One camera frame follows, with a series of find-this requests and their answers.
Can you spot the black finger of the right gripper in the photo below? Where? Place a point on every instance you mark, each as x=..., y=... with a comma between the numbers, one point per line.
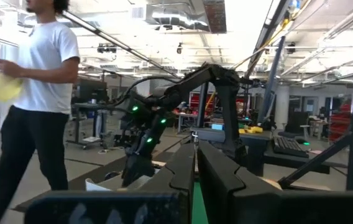
x=147, y=169
x=131, y=171

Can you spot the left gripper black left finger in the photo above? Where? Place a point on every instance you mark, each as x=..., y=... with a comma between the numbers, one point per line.
x=182, y=174

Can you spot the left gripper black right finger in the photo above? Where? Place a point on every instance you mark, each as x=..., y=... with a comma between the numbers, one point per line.
x=217, y=180

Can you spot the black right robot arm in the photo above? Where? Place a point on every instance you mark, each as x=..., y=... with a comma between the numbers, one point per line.
x=229, y=102

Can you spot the white plastic bin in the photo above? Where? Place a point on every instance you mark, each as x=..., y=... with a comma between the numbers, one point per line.
x=94, y=186

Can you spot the blue box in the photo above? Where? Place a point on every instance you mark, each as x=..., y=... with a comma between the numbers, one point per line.
x=217, y=127

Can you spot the yellow item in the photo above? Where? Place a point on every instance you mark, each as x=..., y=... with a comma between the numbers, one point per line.
x=252, y=129

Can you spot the black computer monitor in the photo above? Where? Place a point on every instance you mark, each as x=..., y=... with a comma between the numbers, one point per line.
x=91, y=90

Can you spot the black keyboard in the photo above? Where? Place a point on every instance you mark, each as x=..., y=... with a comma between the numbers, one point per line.
x=290, y=147

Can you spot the dark low desk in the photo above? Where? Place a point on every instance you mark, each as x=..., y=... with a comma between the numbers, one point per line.
x=297, y=161

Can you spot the computer mouse with green light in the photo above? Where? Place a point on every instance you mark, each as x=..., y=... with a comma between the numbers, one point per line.
x=304, y=142

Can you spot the black office chair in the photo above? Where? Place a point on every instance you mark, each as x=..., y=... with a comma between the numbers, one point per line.
x=294, y=124

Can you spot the white round column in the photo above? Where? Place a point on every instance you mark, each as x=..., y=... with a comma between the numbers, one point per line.
x=281, y=105

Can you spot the person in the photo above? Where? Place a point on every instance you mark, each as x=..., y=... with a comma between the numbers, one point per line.
x=46, y=62

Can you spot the red storage shelf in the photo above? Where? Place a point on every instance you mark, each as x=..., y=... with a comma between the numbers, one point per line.
x=339, y=123

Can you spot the yellow cloth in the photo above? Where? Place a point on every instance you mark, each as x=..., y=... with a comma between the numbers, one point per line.
x=4, y=88

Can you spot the grey slanted metal post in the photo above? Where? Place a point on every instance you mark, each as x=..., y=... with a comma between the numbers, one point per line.
x=271, y=81

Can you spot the silver ventilation duct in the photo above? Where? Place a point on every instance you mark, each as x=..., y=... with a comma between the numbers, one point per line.
x=176, y=18

